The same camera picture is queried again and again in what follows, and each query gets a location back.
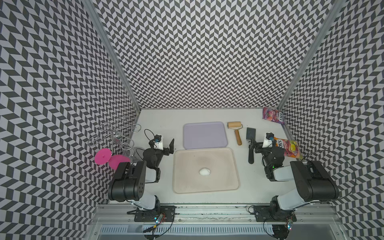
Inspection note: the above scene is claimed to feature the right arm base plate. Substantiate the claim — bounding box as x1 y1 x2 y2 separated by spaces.
253 206 297 223

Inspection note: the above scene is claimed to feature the pink plastic wine glass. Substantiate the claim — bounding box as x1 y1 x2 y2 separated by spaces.
95 148 131 170

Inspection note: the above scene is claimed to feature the beige plastic tray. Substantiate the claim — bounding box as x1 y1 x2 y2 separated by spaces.
173 148 240 194

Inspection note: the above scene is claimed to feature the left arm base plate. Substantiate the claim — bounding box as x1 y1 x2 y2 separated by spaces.
134 206 176 223

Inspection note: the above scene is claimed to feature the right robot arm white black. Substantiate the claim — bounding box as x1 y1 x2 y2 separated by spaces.
249 140 340 222

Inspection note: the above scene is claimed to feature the pink snack bag far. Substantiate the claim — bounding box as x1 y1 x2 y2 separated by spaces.
263 107 285 125

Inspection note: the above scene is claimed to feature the black handled metal scraper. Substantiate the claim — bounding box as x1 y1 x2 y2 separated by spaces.
246 128 256 164

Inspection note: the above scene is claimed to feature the orange yellow snack bag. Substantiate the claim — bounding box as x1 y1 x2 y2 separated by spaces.
274 138 303 160

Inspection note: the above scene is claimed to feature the wooden dough roller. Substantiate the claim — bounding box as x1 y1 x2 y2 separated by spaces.
227 122 243 146

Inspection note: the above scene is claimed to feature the white dough ball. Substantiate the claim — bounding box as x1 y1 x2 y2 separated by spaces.
199 168 211 176

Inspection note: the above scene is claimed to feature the metal wire glass rack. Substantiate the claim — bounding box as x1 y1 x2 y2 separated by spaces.
87 119 142 158

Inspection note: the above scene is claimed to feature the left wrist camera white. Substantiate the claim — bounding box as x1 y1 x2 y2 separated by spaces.
153 135 164 151

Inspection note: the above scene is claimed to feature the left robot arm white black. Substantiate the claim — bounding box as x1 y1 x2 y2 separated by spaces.
108 135 175 213

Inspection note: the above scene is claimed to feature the purple plastic tray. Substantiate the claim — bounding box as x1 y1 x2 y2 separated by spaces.
183 122 228 150

